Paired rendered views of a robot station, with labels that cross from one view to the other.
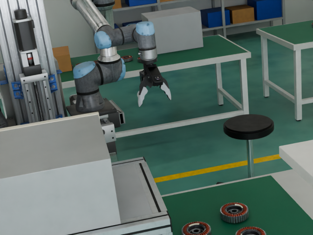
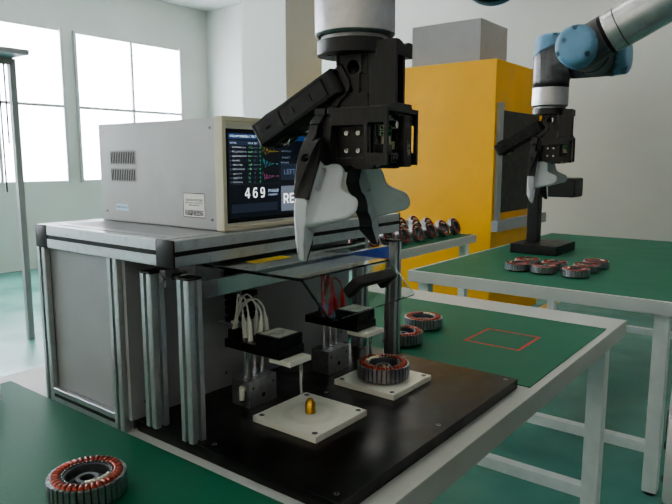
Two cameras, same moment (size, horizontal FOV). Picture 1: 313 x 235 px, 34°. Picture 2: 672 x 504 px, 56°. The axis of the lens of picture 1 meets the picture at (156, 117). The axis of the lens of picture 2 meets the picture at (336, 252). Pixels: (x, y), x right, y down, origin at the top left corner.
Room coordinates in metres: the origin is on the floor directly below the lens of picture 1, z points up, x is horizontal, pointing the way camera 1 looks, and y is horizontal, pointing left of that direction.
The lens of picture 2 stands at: (2.59, -0.43, 1.24)
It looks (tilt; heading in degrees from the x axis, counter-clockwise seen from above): 8 degrees down; 137
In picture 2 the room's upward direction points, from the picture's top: straight up
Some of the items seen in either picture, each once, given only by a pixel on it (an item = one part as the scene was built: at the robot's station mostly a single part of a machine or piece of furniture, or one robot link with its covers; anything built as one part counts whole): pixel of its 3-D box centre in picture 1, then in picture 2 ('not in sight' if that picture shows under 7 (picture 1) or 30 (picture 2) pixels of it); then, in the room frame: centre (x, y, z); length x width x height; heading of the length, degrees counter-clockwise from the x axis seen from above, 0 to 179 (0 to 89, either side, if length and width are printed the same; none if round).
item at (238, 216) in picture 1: (234, 212); not in sight; (1.80, -0.26, 0.77); 0.11 x 0.11 x 0.04
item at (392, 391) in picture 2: not in sight; (383, 379); (1.71, 0.53, 0.78); 0.15 x 0.15 x 0.01; 9
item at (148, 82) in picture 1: (149, 72); (361, 108); (2.16, 0.00, 1.29); 0.09 x 0.08 x 0.12; 17
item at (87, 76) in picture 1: (86, 76); not in sight; (2.55, 0.33, 1.20); 0.13 x 0.12 x 0.14; 115
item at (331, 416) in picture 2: not in sight; (310, 415); (1.75, 0.29, 0.78); 0.15 x 0.15 x 0.01; 9
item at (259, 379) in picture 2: not in sight; (254, 387); (1.61, 0.27, 0.80); 0.07 x 0.05 x 0.06; 99
